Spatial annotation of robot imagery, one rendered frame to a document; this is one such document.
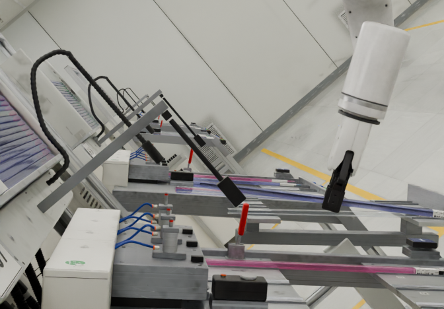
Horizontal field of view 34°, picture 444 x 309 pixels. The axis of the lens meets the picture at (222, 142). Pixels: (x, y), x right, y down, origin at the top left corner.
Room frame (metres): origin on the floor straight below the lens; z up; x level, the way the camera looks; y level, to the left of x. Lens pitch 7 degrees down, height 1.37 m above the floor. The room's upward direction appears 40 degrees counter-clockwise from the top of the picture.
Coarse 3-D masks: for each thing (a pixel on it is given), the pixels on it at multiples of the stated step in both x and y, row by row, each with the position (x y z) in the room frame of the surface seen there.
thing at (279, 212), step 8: (232, 208) 1.57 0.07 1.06; (240, 208) 1.57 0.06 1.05; (344, 216) 1.57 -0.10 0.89; (352, 216) 1.57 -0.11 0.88; (360, 216) 1.57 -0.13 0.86; (368, 216) 1.57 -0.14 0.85; (376, 216) 1.57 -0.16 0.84; (384, 216) 1.57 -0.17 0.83; (392, 216) 1.57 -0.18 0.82; (400, 216) 1.57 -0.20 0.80; (408, 216) 1.57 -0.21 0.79; (416, 216) 1.57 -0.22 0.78
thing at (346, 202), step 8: (200, 184) 1.32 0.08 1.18; (208, 184) 1.32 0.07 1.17; (248, 192) 1.30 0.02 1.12; (256, 192) 1.30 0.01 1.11; (264, 192) 1.30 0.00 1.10; (272, 192) 1.29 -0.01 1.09; (280, 192) 1.29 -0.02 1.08; (288, 192) 1.29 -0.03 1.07; (296, 192) 1.30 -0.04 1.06; (304, 200) 1.28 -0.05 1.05; (312, 200) 1.28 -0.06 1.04; (320, 200) 1.28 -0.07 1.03; (344, 200) 1.27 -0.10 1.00; (352, 200) 1.27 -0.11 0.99; (368, 208) 1.26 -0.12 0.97; (376, 208) 1.26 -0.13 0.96; (384, 208) 1.25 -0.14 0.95; (392, 208) 1.25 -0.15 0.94; (400, 208) 1.25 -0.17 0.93; (408, 208) 1.24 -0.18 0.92; (416, 208) 1.25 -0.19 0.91; (432, 216) 1.24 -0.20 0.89
